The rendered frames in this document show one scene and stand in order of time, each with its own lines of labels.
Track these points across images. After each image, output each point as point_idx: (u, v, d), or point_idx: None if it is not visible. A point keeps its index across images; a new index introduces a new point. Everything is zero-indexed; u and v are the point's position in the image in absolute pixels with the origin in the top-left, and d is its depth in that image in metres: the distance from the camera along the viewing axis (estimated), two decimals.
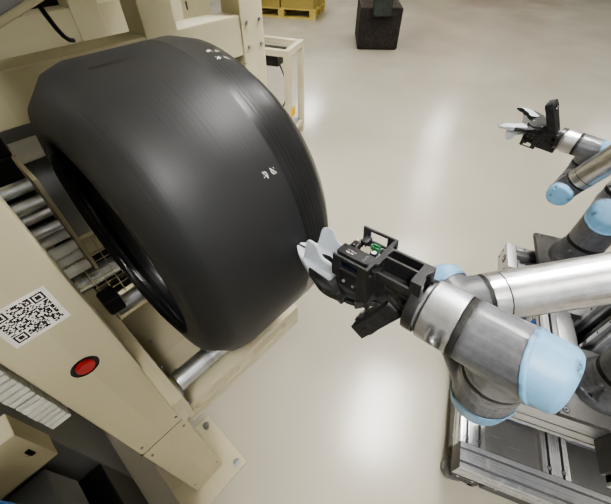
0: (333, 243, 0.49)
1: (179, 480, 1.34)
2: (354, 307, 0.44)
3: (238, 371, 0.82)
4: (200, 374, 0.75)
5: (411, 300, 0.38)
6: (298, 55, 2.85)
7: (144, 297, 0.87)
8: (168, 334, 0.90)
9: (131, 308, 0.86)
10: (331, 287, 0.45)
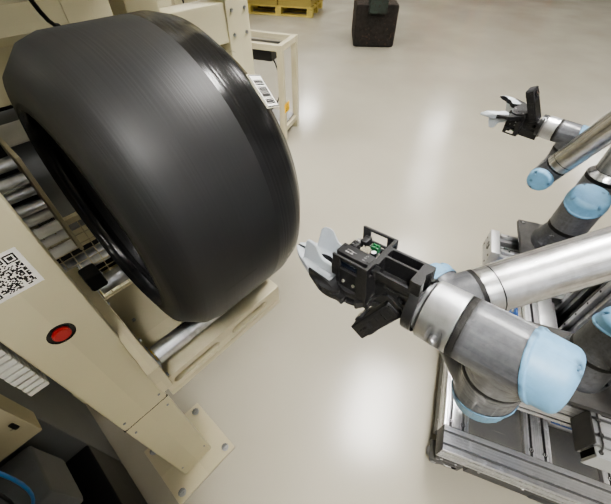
0: (333, 243, 0.49)
1: (167, 464, 1.36)
2: (354, 307, 0.44)
3: (218, 347, 0.84)
4: (171, 337, 0.74)
5: (411, 300, 0.38)
6: (291, 50, 2.87)
7: (118, 265, 0.89)
8: (151, 313, 0.92)
9: (104, 274, 0.87)
10: (331, 287, 0.45)
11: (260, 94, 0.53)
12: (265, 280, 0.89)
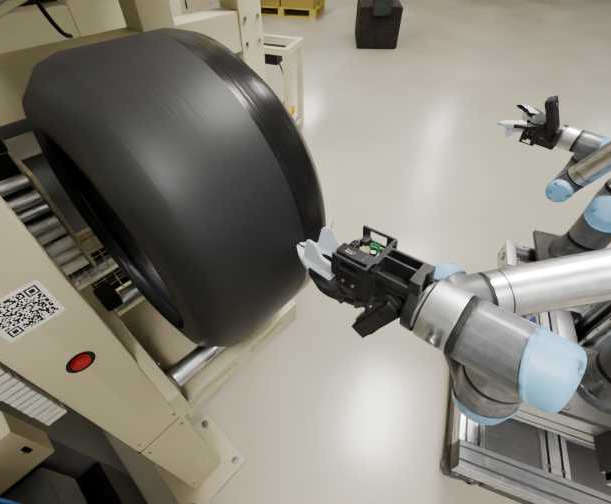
0: (333, 243, 0.49)
1: (177, 478, 1.33)
2: (354, 307, 0.44)
3: (236, 368, 0.81)
4: (198, 371, 0.73)
5: (410, 299, 0.38)
6: (297, 54, 2.85)
7: (139, 290, 0.86)
8: (166, 331, 0.90)
9: (127, 302, 0.84)
10: (331, 287, 0.45)
11: None
12: None
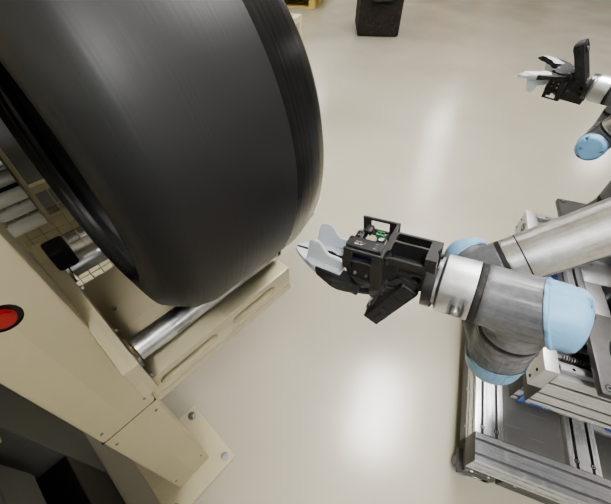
0: (333, 238, 0.49)
1: (160, 476, 1.20)
2: (369, 295, 0.45)
3: (216, 341, 0.68)
4: (167, 342, 0.60)
5: (428, 277, 0.40)
6: None
7: (104, 253, 0.73)
8: (136, 301, 0.76)
9: (88, 266, 0.71)
10: (343, 281, 0.46)
11: (307, 222, 0.59)
12: None
